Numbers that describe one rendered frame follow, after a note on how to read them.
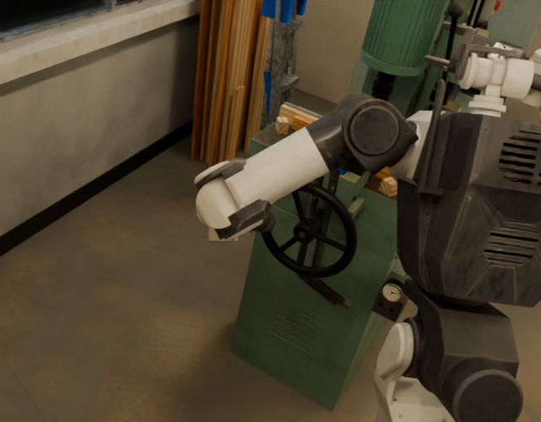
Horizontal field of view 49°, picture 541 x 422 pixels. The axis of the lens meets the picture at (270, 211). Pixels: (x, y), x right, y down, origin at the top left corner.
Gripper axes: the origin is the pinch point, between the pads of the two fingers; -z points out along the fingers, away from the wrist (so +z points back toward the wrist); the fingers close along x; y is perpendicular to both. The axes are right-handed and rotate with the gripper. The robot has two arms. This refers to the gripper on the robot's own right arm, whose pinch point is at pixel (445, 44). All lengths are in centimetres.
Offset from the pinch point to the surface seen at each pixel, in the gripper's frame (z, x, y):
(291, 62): -74, -28, 91
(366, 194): -5.3, 34.5, 27.8
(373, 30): -19.1, 0.7, 3.3
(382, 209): 0.3, 36.0, 29.6
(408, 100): -7.7, 2.5, 29.0
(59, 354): -83, 122, 69
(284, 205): -28, 45, 39
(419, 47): -6.9, -0.5, 5.5
